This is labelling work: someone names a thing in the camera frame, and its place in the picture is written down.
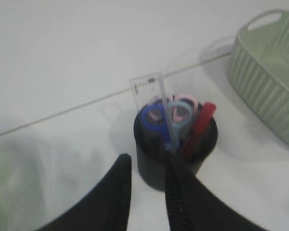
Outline pink purple scissors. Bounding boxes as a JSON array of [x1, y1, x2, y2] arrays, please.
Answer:
[[148, 93, 199, 123]]

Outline clear plastic ruler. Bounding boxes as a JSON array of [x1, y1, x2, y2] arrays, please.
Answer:
[[130, 73, 176, 152]]

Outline pale green woven basket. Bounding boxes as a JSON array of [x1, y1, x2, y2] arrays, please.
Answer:
[[228, 9, 289, 146]]

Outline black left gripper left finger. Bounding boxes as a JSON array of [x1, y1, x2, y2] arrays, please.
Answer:
[[39, 154, 132, 231]]

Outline translucent green wavy plate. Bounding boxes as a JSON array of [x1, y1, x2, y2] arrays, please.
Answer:
[[0, 151, 21, 231]]

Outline red glitter marker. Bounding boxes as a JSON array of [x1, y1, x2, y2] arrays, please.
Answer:
[[181, 102, 217, 162]]

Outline blue scissors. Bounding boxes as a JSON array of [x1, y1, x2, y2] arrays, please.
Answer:
[[141, 101, 193, 152]]

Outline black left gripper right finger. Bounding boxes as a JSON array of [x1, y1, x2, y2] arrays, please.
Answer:
[[165, 155, 263, 231]]

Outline black mesh pen cup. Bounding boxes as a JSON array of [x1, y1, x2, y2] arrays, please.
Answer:
[[133, 92, 219, 192]]

